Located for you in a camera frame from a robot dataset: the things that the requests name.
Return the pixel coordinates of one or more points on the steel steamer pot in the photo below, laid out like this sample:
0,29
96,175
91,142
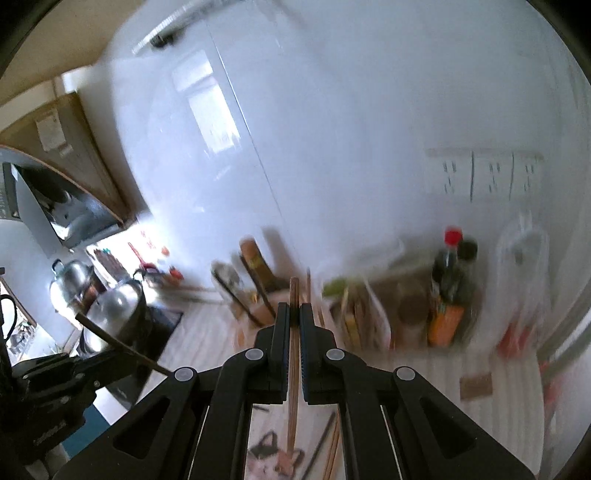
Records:
71,281

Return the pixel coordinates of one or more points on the small red packet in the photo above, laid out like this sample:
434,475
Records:
512,339

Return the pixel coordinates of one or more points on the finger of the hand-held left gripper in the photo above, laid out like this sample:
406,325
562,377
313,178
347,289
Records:
101,374

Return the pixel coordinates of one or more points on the brown spice jar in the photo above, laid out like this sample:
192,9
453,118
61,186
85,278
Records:
412,309

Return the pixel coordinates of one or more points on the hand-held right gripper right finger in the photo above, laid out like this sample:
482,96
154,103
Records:
307,350

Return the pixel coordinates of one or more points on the small brown card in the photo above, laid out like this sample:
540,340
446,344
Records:
477,386

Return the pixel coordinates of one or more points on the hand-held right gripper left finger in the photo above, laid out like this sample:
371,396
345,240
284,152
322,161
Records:
286,350

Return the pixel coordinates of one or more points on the dark brown chopstick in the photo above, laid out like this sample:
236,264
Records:
104,333
318,445

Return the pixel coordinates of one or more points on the steel pot with lid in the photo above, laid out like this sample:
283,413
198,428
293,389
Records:
138,321

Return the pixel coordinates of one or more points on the cluttered side shelf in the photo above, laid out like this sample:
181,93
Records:
18,323

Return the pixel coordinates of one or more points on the steel wok lid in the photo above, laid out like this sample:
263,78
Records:
113,302

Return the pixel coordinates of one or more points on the clear plastic bag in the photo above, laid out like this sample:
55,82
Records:
383,263

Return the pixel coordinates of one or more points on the red cap sauce bottle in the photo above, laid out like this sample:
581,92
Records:
450,281

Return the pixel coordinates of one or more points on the black range hood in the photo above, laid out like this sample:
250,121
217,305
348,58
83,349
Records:
46,207

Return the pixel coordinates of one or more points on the white wall pipe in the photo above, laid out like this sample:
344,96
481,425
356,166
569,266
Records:
175,27

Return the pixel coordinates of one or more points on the black cap sauce bottle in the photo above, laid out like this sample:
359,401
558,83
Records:
468,249

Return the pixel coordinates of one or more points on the blue kitchen cabinet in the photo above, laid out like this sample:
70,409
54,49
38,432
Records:
87,429

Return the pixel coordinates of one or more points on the black glass gas stove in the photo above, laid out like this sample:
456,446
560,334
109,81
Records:
164,318

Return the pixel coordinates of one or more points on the plain wooden chopstick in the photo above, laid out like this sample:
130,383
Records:
294,288

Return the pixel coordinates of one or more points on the white plastic bag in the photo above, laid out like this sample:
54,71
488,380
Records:
526,277

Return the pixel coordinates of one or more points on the striped cat print cloth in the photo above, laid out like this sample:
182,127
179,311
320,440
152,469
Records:
508,415

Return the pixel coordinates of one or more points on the white wall socket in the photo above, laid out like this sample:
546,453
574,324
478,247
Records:
527,173
450,173
493,175

